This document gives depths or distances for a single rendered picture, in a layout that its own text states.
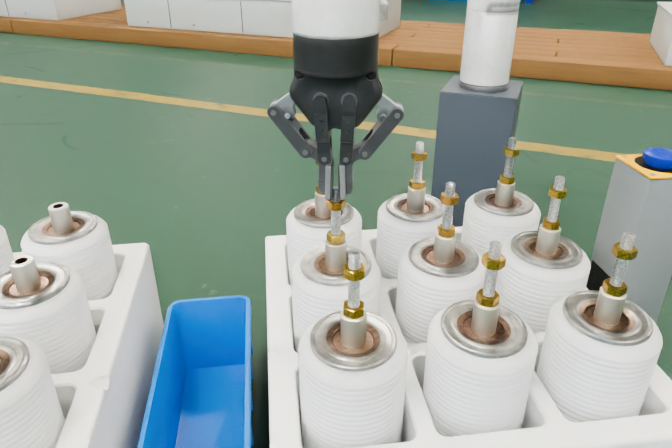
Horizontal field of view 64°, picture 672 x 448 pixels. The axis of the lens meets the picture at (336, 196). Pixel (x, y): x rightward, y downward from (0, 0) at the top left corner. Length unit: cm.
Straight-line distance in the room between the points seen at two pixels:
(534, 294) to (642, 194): 20
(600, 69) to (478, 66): 148
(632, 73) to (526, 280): 195
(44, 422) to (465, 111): 82
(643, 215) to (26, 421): 67
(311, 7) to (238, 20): 253
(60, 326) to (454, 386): 38
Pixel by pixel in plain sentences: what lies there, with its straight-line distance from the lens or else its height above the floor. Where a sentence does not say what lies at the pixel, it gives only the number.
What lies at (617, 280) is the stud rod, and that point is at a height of 30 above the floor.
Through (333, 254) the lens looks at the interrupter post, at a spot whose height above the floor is 27.
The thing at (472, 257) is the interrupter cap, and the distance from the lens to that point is 61.
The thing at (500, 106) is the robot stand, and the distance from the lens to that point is 104.
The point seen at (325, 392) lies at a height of 23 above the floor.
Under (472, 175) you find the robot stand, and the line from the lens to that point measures 109.
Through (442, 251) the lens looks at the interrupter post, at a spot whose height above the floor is 27.
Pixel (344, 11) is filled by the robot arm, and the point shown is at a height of 51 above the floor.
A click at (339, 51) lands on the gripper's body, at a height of 48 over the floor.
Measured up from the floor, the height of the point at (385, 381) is 24.
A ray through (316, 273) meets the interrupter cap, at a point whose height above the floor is 25.
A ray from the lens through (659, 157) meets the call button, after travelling 75.
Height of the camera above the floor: 57
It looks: 26 degrees down
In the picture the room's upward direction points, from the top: straight up
